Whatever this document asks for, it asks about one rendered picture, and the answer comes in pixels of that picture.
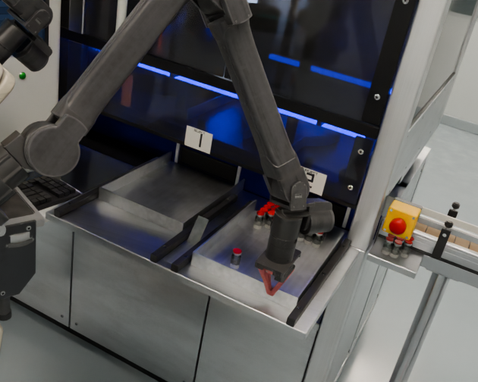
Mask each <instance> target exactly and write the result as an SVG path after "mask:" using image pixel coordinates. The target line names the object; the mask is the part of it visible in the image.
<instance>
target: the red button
mask: <svg viewBox="0 0 478 382"><path fill-rule="evenodd" d="M406 228H407V225H406V223H405V221H404V220H403V219H401V218H394V219H392V221H391V222H390V224H389V230H390V231H391V232H392V233H393V234H396V235H400V234H402V233H403V232H404V231H405V230H406Z"/></svg>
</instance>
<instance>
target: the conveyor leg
mask: <svg viewBox="0 0 478 382"><path fill-rule="evenodd" d="M426 270H428V271H431V270H430V269H427V268H426ZM431 272H432V274H431V277H430V279H429V282H428V284H427V287H426V290H425V292H424V294H423V298H422V299H421V302H420V305H419V307H418V309H417V313H416V314H415V317H414V320H413V322H412V325H411V326H410V330H409V332H408V334H407V337H406V340H405V341H404V345H403V347H402V350H401V353H400V355H399V357H398V360H397V362H396V365H395V368H394V370H393V372H392V375H391V377H390V380H389V382H407V381H408V379H409V376H410V373H411V372H412V370H413V367H414V364H415V362H416V360H417V357H418V355H419V353H420V350H421V348H422V346H423V343H424V340H425V339H426V335H427V334H428V331H429V329H430V326H431V324H432V321H433V319H434V317H435V315H436V312H437V310H438V307H439V305H440V302H441V301H442V297H443V296H444V293H445V290H446V288H447V286H448V283H449V280H450V279H452V278H450V277H447V276H445V275H443V274H440V273H437V272H434V271H431ZM452 280H455V279H452ZM455 281H457V282H459V281H458V280H455Z"/></svg>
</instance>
